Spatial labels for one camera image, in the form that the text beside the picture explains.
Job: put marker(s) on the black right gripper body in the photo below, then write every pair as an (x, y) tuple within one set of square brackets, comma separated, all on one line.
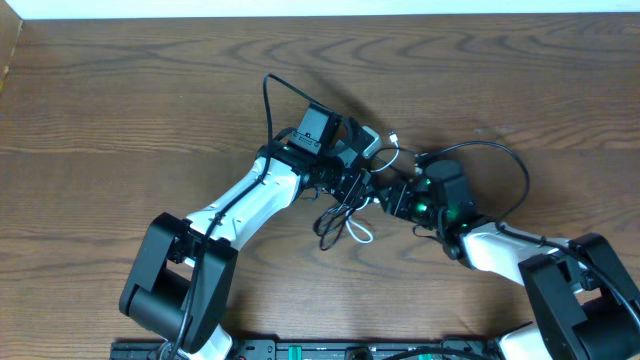
[(411, 205)]

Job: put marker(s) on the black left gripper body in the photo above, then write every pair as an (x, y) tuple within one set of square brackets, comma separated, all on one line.
[(349, 184)]

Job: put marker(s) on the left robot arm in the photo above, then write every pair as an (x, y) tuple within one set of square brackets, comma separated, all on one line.
[(181, 277)]

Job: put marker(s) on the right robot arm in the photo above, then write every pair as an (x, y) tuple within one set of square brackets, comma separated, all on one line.
[(585, 303)]

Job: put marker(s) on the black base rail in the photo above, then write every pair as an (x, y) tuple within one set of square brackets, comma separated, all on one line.
[(451, 348)]

